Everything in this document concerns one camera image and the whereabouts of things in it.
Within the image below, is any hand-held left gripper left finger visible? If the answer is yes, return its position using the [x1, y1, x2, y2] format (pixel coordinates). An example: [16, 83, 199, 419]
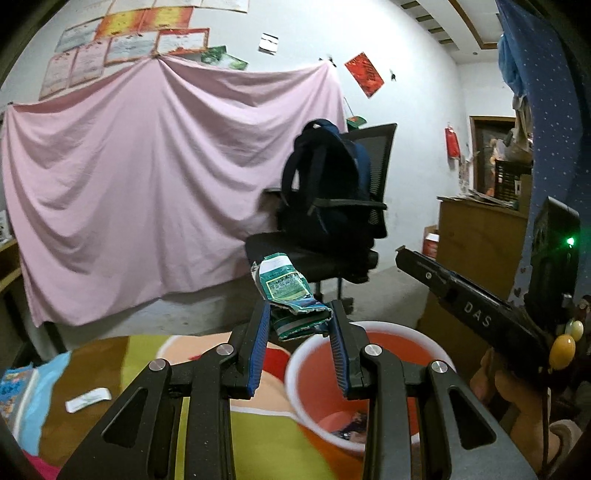
[58, 300, 273, 480]

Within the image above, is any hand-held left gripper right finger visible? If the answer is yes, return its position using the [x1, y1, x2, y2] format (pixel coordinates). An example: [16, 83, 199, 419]
[329, 300, 539, 480]

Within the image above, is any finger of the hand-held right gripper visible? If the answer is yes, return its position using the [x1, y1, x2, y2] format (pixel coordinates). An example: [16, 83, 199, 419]
[394, 247, 553, 371]

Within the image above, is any orange basin with white rim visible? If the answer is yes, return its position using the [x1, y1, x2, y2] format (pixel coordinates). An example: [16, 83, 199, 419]
[284, 320, 458, 457]

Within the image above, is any teal packet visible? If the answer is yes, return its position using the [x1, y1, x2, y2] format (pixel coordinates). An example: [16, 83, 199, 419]
[250, 253, 334, 342]

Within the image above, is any person's right hand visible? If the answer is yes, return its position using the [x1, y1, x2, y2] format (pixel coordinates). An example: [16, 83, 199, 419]
[471, 348, 553, 435]

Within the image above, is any brown wooden board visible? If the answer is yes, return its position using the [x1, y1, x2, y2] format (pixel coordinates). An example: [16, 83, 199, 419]
[418, 286, 485, 377]

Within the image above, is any wooden cabinet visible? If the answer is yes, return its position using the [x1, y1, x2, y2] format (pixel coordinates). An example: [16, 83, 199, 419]
[436, 194, 532, 301]

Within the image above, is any red cardboard box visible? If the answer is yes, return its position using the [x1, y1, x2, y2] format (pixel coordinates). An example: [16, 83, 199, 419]
[422, 224, 440, 259]

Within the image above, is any dark wrapper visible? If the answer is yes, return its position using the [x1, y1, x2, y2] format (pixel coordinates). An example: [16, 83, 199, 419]
[332, 411, 370, 441]

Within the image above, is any dark basket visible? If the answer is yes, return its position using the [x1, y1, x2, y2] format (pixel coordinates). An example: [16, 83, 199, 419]
[494, 159, 532, 199]

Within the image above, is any black office chair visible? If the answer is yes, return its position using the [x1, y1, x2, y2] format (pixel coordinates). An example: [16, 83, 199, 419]
[245, 122, 398, 305]

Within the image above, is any colourful printed blanket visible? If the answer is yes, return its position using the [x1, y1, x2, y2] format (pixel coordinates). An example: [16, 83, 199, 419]
[0, 335, 365, 480]

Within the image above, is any framed picture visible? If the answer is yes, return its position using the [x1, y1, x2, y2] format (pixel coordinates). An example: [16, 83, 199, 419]
[469, 115, 518, 195]

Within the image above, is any red hanging ornament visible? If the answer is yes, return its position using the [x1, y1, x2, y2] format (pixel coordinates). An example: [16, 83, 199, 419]
[444, 124, 462, 160]

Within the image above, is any blue dotted curtain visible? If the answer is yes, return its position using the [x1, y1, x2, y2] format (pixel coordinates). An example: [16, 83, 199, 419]
[496, 0, 591, 305]

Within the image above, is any dark blue backpack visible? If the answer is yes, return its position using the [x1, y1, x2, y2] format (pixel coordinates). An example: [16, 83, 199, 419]
[279, 119, 374, 252]

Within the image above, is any white paper strip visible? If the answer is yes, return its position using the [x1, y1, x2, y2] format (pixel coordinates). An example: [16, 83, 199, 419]
[65, 388, 112, 413]

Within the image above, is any pink hanging sheet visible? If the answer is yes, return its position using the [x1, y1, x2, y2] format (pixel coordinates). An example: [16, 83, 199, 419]
[0, 58, 347, 328]

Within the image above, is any pink cloth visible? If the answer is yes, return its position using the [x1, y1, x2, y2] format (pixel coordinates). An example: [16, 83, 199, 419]
[23, 450, 61, 480]

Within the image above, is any blue printed packet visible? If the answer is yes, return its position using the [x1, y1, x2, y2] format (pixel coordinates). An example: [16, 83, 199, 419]
[0, 367, 40, 444]

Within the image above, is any amber bead bracelet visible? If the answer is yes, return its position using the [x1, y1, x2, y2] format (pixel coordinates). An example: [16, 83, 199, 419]
[549, 318, 585, 371]

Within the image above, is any red wall poster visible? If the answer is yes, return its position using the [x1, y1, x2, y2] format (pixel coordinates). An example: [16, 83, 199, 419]
[344, 52, 385, 99]

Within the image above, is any green wall poster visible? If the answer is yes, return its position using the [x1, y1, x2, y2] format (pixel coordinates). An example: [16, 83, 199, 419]
[201, 45, 250, 71]

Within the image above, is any group of wall certificates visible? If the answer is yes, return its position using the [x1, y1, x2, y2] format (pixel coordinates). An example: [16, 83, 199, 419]
[39, 0, 250, 100]

